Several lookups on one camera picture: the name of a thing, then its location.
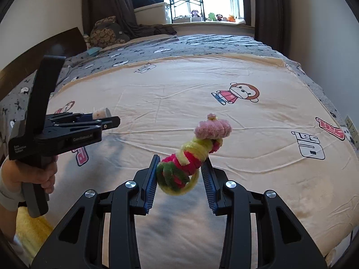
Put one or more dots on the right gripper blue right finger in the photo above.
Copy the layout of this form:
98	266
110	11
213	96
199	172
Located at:
282	240

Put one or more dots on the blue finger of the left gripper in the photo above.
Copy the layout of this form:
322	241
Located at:
108	122
69	117

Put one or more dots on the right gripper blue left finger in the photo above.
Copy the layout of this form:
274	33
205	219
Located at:
76	242

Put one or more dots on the white tape roll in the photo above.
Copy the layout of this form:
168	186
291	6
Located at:
101	113

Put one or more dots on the colourful pipe cleaner toy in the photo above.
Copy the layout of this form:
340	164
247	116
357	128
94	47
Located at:
178	173

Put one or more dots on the person's left forearm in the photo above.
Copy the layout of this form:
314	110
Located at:
11	196

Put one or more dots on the person's left hand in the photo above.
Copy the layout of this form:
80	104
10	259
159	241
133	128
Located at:
15	173

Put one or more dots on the yellow fluffy rug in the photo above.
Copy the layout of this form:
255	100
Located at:
31	232

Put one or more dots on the teal small box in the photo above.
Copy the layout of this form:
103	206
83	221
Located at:
94	51

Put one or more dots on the dark wooden headboard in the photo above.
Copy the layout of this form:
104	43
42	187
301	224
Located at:
68	43

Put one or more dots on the brown patterned pillow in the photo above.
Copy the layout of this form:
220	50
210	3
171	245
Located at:
107	32

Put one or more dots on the beige cartoon print bed sheet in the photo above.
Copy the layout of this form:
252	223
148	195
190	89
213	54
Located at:
253	116

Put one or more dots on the white storage box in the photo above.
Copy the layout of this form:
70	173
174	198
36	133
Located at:
158	13

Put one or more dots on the left dark curtain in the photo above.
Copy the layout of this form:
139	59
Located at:
123	11

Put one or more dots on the dark curtain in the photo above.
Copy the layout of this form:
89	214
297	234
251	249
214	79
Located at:
123	11
271	20

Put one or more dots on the purple plush toy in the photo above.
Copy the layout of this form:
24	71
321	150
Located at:
194	13

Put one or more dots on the green plush toy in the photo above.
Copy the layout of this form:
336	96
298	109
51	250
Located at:
211	17

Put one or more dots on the orange plush toy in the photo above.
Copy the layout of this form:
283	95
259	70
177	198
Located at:
231	18

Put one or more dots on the right dark curtain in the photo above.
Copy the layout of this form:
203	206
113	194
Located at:
271	20

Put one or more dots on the wall power socket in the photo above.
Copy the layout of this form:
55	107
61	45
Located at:
353	131

